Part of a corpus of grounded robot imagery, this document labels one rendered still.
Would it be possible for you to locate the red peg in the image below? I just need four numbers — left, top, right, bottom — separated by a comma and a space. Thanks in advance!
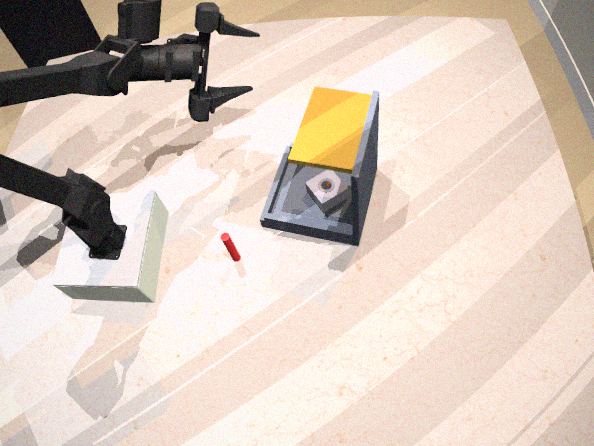
221, 233, 241, 262

